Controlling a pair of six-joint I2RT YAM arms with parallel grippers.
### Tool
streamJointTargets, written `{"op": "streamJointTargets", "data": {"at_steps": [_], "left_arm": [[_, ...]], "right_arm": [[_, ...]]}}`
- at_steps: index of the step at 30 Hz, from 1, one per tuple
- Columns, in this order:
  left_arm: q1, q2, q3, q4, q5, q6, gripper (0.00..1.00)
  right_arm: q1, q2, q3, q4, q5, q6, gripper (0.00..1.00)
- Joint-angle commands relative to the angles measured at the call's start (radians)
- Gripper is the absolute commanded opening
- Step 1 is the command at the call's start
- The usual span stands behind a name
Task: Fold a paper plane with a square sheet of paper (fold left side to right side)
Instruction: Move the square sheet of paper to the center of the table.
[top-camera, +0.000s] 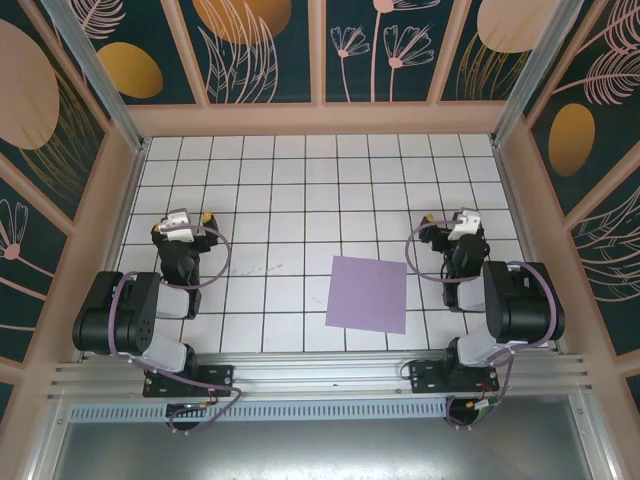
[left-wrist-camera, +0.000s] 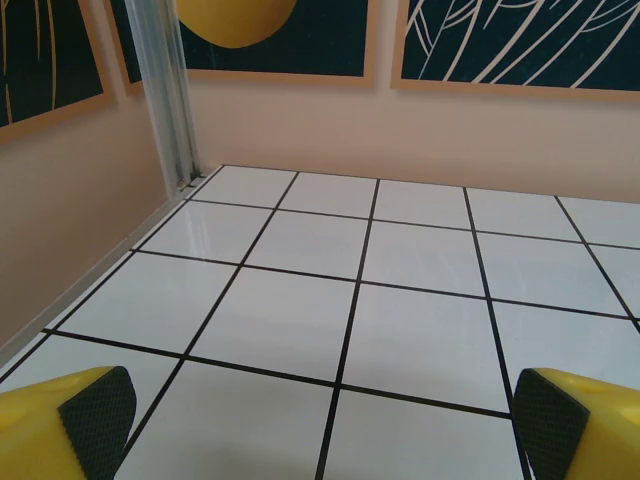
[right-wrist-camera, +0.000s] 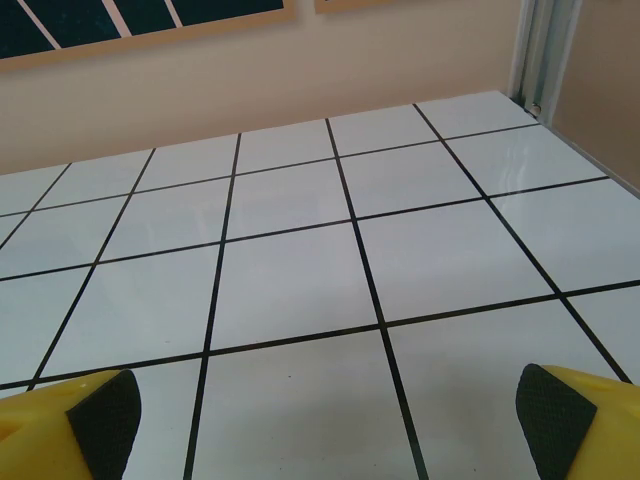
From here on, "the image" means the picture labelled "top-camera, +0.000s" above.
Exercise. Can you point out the green circuit board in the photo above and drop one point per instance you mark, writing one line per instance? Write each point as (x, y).
(486, 406)

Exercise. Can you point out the grey metal sheet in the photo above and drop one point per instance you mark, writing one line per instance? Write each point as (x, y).
(320, 450)

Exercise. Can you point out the purple square cloth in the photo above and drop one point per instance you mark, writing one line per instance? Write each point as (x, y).
(367, 295)

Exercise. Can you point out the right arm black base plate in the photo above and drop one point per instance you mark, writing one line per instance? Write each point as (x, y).
(425, 377)

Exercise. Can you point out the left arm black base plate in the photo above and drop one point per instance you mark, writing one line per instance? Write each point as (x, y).
(220, 380)

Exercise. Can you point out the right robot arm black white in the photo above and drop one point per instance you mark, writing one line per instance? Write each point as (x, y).
(525, 310)

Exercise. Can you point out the aluminium mounting rail beam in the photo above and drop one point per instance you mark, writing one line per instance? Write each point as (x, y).
(320, 372)

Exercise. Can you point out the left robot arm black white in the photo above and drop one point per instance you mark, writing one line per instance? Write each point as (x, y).
(100, 320)

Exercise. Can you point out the aluminium frame post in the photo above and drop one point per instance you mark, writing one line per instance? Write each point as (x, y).
(100, 85)
(525, 75)

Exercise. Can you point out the aluminium table side rail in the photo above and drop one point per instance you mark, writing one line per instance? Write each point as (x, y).
(127, 200)
(513, 200)

